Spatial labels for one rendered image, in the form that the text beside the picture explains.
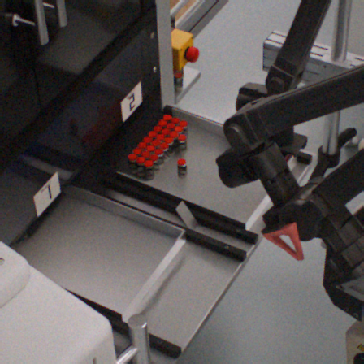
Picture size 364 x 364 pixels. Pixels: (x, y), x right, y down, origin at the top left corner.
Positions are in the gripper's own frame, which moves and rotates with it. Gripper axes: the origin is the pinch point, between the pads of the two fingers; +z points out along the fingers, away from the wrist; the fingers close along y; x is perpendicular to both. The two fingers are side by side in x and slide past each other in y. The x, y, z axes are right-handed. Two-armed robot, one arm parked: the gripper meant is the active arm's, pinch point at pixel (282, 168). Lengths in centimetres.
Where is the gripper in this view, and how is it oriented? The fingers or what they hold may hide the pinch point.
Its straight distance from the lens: 227.2
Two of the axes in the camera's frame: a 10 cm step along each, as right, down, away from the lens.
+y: -8.5, -3.0, 4.4
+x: -5.2, 6.2, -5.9
